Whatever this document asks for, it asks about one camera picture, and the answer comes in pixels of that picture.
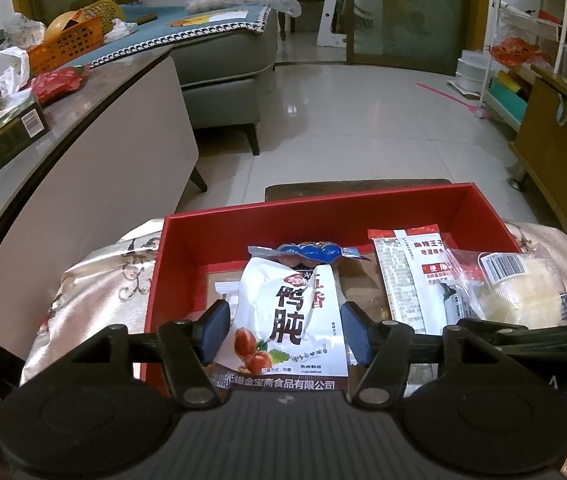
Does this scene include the red white snack packet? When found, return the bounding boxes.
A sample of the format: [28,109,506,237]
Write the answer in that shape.
[368,224,471,336]

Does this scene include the floral beige tablecloth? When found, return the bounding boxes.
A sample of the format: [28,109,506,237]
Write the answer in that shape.
[20,218,567,475]

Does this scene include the white wire shelf rack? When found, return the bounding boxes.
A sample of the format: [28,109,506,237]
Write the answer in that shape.
[477,0,567,134]

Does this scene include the blue small snack packet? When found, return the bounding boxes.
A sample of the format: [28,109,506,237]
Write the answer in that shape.
[248,242,367,266]

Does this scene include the grey counter cabinet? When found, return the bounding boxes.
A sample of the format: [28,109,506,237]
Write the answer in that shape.
[0,48,198,359]

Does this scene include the white perforated board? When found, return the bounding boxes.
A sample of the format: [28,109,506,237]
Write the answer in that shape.
[317,0,347,49]

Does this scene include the white chicken gizzard packet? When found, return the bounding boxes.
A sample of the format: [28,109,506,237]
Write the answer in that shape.
[210,257,349,392]

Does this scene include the grey sofa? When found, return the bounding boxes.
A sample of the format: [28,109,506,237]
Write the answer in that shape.
[170,10,278,156]

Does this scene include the white stacked containers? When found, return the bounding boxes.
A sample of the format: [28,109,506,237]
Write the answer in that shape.
[448,50,489,99]

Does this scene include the orange plastic bag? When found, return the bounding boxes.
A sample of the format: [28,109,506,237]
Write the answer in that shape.
[489,37,541,67]

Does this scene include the blue sofa cover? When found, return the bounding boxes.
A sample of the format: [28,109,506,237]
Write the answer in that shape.
[65,3,271,68]

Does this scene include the orange plastic basket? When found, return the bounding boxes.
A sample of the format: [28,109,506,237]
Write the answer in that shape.
[28,0,125,76]

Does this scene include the red cardboard box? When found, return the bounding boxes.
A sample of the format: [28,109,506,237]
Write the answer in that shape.
[142,183,517,384]

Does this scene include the red snack bag on counter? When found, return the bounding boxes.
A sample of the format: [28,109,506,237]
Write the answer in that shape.
[29,65,90,107]

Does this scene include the white plastic bag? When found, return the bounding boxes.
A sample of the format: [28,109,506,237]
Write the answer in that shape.
[0,47,30,96]

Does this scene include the round white cake packet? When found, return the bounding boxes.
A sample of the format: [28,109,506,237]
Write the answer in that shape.
[445,245,567,330]

